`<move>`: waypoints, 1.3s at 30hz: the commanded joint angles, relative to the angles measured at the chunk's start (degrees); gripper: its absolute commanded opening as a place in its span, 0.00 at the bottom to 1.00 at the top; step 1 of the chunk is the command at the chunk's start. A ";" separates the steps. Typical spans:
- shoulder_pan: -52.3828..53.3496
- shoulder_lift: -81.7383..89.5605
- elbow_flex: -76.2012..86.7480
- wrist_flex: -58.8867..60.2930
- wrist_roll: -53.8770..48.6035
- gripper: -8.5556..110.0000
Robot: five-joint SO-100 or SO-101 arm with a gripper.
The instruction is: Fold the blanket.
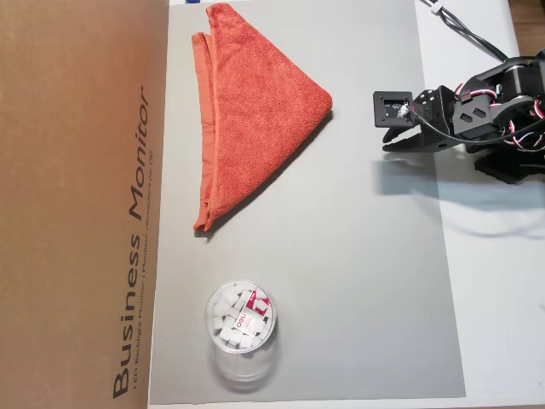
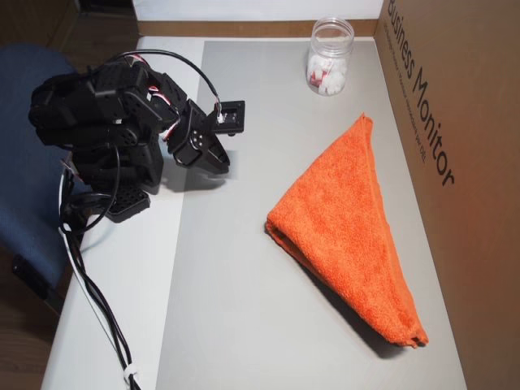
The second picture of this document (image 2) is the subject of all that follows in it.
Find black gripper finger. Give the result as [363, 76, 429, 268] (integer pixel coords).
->
[209, 136, 232, 167]
[193, 148, 229, 174]

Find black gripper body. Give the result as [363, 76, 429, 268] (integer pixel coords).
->
[169, 99, 216, 167]

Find orange terry towel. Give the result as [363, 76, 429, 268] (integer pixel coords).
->
[266, 113, 430, 349]

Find black grid table clamp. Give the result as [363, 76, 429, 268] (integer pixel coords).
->
[103, 185, 152, 223]

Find clear plastic jar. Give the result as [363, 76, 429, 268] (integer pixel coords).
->
[305, 16, 354, 97]

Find grey desk mat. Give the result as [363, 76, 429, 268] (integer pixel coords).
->
[156, 38, 468, 390]

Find blue office chair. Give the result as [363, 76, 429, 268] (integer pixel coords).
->
[0, 42, 93, 316]

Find brown Business Monitor cardboard box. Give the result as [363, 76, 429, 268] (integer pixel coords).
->
[375, 0, 520, 390]

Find black square wrist camera module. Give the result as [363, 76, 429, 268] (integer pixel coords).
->
[210, 100, 247, 138]

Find black camera cable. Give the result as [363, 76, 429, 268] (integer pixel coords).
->
[117, 48, 223, 123]

